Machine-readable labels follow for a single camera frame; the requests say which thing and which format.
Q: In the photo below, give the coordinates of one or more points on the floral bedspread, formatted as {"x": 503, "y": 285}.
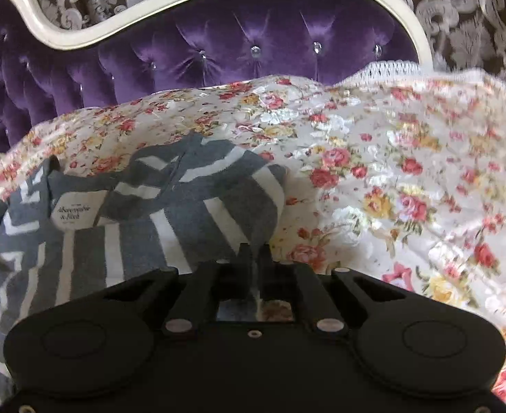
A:
{"x": 390, "y": 172}

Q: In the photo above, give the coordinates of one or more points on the grey white striped knit garment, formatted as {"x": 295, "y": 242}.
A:
{"x": 158, "y": 232}

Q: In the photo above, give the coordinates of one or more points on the white lace cloth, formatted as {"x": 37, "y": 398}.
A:
{"x": 392, "y": 68}

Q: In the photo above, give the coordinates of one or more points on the purple tufted headboard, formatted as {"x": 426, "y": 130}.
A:
{"x": 218, "y": 51}

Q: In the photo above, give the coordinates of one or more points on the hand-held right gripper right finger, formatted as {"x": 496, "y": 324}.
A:
{"x": 265, "y": 276}

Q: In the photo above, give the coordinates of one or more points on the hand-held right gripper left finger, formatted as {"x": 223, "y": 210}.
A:
{"x": 245, "y": 276}

